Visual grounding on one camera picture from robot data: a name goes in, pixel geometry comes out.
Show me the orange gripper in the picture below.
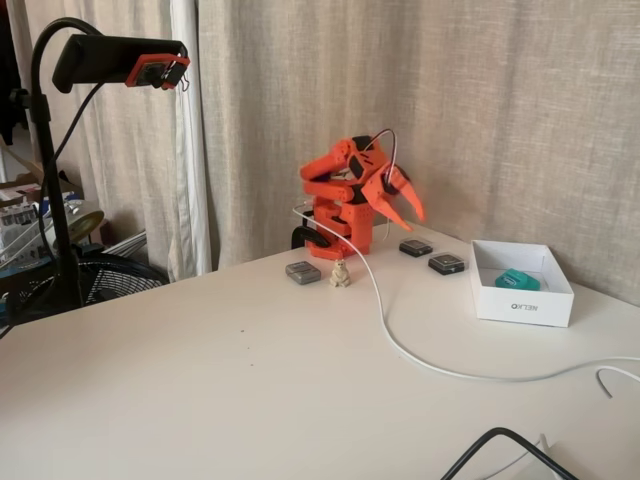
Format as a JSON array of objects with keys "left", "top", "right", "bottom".
[{"left": 362, "top": 166, "right": 428, "bottom": 233}]

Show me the teal green cube case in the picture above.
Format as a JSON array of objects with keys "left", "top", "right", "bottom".
[{"left": 494, "top": 268, "right": 543, "bottom": 292}]

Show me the white cardboard bin box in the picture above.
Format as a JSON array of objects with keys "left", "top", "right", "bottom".
[{"left": 469, "top": 239, "right": 575, "bottom": 329}]

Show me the black clear-lid case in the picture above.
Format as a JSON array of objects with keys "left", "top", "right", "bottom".
[
  {"left": 427, "top": 253, "right": 470, "bottom": 276},
  {"left": 398, "top": 238, "right": 434, "bottom": 258}
]

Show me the small beige bear figurine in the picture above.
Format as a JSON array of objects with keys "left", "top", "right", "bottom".
[{"left": 330, "top": 258, "right": 353, "bottom": 290}]

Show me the grey plastic case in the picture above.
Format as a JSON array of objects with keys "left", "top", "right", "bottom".
[{"left": 284, "top": 260, "right": 323, "bottom": 287}]

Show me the beige linen curtain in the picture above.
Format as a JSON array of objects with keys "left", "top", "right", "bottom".
[{"left": 197, "top": 0, "right": 640, "bottom": 307}]

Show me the white sheer curtain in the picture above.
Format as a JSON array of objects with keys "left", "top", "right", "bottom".
[{"left": 7, "top": 0, "right": 214, "bottom": 284}]

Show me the black floor fan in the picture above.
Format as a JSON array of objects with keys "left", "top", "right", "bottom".
[{"left": 0, "top": 243, "right": 171, "bottom": 329}]

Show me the gold metallic lamp shade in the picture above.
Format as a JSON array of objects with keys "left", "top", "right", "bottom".
[{"left": 62, "top": 198, "right": 106, "bottom": 242}]

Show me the servo wire loop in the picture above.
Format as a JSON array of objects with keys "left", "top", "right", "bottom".
[{"left": 366, "top": 128, "right": 399, "bottom": 187}]

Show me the long white cable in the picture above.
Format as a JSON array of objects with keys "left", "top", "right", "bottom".
[{"left": 292, "top": 202, "right": 640, "bottom": 384}]

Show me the thick black cable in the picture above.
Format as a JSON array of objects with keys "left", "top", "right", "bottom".
[{"left": 439, "top": 426, "right": 581, "bottom": 480}]

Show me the short white cable end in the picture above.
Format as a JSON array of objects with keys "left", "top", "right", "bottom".
[{"left": 594, "top": 367, "right": 640, "bottom": 400}]

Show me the orange framed camera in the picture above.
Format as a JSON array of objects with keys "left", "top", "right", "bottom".
[{"left": 124, "top": 53, "right": 192, "bottom": 92}]

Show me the black camera cable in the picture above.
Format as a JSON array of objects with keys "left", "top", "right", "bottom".
[{"left": 38, "top": 82, "right": 109, "bottom": 211}]

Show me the black gooseneck camera stand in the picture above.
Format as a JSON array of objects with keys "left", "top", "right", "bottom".
[{"left": 8, "top": 17, "right": 190, "bottom": 314}]

